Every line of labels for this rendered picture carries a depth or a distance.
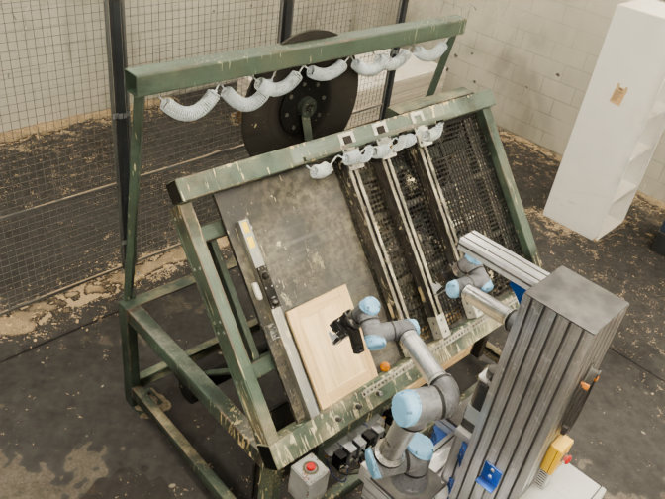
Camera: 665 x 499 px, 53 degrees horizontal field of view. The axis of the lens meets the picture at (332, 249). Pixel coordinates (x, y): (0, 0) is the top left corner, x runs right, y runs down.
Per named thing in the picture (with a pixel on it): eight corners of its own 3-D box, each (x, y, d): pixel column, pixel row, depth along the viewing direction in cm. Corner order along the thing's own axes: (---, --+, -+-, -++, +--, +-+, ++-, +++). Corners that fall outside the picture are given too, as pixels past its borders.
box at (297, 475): (304, 511, 284) (309, 485, 274) (286, 491, 291) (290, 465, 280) (326, 496, 291) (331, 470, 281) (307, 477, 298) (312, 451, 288)
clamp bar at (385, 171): (431, 341, 362) (465, 339, 343) (358, 130, 353) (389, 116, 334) (443, 333, 368) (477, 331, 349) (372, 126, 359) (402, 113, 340)
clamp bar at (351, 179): (402, 358, 348) (434, 357, 329) (325, 140, 338) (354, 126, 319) (415, 350, 354) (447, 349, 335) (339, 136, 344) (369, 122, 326)
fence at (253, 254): (306, 418, 308) (311, 419, 305) (235, 223, 301) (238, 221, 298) (315, 413, 311) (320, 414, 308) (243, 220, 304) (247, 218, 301)
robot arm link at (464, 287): (525, 351, 259) (442, 298, 296) (545, 344, 264) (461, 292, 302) (530, 326, 254) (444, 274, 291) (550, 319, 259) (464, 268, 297)
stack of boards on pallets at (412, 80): (296, 157, 704) (301, 107, 672) (235, 120, 759) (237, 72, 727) (438, 110, 858) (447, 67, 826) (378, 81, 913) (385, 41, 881)
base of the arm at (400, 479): (435, 481, 270) (440, 465, 264) (412, 503, 260) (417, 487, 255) (407, 457, 278) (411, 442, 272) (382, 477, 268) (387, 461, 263)
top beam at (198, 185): (173, 207, 284) (182, 202, 276) (164, 184, 284) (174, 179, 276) (484, 109, 418) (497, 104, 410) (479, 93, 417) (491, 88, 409)
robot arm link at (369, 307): (367, 315, 251) (361, 294, 255) (353, 327, 260) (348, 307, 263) (385, 314, 255) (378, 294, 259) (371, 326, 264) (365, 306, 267)
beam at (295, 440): (264, 469, 299) (278, 471, 290) (255, 444, 298) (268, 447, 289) (537, 293, 432) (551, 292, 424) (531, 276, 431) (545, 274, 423)
